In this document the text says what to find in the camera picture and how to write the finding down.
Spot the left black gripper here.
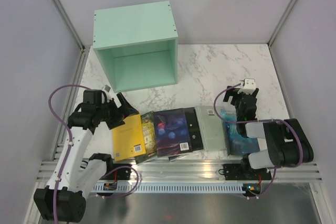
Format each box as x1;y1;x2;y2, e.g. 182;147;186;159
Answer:
96;92;139;130

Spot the yellow book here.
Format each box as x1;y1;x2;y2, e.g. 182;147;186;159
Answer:
112;114;146;162

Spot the green forest cover book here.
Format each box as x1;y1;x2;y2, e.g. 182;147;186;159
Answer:
135;111;158;164

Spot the dark purple galaxy book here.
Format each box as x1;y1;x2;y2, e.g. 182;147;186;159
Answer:
153;108;193;157

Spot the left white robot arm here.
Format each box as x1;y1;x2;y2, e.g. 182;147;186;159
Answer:
33;89;139;223

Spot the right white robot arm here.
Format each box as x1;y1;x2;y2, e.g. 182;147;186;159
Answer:
221;86;314;179

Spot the grey green notebook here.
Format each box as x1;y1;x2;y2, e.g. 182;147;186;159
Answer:
195;106;226;151

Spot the black file folder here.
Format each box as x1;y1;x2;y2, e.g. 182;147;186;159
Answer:
184;107;204;151

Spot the blue ocean cover book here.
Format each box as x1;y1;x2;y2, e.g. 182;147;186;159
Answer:
222;121;260;156

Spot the mint green open cabinet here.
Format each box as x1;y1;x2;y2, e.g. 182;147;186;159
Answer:
92;1;179;92

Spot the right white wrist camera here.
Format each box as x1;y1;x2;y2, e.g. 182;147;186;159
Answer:
238;78;257;94

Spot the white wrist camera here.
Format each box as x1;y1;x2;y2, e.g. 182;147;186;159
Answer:
238;78;257;94
102;85;114;102

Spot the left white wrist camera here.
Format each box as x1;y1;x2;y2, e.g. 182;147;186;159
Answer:
102;85;114;102

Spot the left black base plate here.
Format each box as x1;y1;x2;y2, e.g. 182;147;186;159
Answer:
111;164;132;181

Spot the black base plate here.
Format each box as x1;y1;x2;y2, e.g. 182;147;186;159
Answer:
218;164;272;181
111;164;132;181

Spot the aluminium rail beam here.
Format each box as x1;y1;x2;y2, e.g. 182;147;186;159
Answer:
36;159;323;183

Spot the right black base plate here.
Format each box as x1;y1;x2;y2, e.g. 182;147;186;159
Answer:
218;164;272;181

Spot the white slotted cable duct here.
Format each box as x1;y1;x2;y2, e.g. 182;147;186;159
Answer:
92;182;245;194

